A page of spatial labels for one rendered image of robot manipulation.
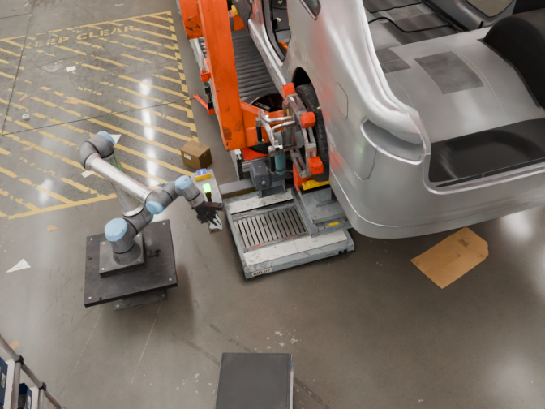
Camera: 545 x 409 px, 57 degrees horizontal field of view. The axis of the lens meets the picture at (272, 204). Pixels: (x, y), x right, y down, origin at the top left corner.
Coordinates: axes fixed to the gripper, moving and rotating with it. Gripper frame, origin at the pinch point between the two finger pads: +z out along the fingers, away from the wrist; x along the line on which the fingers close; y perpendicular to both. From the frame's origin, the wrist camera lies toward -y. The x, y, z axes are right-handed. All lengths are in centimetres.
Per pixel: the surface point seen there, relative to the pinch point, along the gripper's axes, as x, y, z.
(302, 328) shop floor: -2, 0, 94
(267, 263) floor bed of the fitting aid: -45, 18, 66
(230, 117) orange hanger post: -103, 4, -25
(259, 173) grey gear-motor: -98, 8, 22
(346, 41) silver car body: -30, -105, -53
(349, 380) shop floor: 31, -26, 114
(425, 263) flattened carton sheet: -61, -79, 123
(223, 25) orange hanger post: -93, -32, -82
